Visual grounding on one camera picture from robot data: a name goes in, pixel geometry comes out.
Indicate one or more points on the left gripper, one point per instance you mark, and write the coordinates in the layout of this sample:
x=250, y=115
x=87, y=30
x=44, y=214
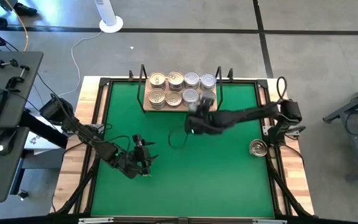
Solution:
x=141, y=160

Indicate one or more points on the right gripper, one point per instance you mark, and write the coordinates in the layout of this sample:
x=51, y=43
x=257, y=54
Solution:
x=202, y=123

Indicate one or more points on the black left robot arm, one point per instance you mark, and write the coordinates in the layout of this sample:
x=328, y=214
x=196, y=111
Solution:
x=82, y=132

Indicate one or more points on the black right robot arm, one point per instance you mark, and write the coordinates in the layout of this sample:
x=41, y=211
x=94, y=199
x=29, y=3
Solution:
x=253, y=115

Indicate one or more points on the green table mat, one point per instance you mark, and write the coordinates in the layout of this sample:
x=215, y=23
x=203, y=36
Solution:
x=197, y=180

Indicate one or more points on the grey desk foot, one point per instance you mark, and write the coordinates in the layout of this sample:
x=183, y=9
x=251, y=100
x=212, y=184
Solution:
x=42, y=159

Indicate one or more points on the white paper box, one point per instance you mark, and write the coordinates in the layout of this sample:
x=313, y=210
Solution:
x=37, y=143

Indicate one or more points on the white tower fan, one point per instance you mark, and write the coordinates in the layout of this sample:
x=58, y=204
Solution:
x=109, y=18

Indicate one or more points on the black desk caster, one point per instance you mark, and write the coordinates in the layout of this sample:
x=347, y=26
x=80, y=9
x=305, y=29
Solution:
x=22, y=194

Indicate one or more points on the grey desk panel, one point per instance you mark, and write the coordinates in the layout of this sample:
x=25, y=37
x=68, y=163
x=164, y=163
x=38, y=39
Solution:
x=20, y=105

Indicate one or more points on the black computer mouse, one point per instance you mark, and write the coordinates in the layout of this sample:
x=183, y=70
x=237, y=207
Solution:
x=6, y=141

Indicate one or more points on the dark grey metal stand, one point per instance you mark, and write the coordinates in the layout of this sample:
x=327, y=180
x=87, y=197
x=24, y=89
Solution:
x=353, y=112

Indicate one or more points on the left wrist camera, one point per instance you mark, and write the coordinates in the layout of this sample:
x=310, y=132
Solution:
x=138, y=140

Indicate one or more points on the black frame wooden shelf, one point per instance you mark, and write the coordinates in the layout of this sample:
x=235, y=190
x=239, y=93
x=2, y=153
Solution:
x=182, y=109

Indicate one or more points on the black table-edge post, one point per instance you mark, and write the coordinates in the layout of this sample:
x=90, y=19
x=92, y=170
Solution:
x=131, y=74
x=230, y=74

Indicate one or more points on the black aluminium table frame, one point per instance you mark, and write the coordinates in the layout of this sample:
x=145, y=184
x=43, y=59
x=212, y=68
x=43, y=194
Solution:
x=244, y=81

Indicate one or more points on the silver metal bracket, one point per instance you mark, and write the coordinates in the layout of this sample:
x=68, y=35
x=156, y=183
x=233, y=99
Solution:
x=269, y=221
x=95, y=220

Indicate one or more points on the black side bracket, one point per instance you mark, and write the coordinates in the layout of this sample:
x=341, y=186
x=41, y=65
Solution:
x=301, y=127

